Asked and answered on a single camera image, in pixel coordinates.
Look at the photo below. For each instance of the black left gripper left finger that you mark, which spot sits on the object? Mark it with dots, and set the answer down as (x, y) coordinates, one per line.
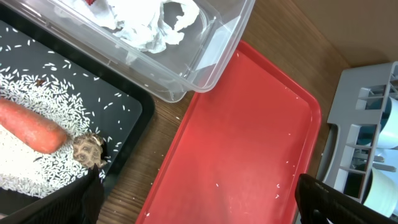
(78, 202)

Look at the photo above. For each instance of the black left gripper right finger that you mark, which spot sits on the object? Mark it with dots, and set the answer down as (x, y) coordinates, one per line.
(319, 203)

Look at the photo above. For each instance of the brown food scrap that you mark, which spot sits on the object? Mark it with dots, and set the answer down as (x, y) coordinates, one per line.
(87, 150)

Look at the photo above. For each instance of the white rice pile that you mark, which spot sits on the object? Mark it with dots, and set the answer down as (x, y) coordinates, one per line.
(41, 80)

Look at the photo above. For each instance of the green bowl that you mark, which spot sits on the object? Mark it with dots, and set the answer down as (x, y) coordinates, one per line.
(382, 195)

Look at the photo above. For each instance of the orange carrot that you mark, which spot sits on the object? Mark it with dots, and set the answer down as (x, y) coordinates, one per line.
(39, 133)

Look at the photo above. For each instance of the white napkin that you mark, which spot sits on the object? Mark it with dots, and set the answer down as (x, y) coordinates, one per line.
(141, 23)

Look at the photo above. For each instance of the red snack wrapper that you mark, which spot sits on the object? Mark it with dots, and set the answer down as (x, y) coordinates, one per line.
(90, 2)

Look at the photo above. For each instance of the light blue bowl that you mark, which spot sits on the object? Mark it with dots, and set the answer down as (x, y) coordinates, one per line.
(388, 133)

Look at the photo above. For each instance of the grey dishwasher rack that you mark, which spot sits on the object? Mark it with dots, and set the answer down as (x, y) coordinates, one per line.
(355, 116)

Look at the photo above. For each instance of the red serving tray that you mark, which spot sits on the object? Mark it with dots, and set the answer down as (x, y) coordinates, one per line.
(239, 150)

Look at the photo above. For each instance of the black tray bin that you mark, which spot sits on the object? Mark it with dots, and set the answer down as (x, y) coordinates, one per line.
(12, 201)

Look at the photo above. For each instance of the clear plastic bin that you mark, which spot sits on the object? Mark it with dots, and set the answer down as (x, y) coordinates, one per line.
(195, 64)

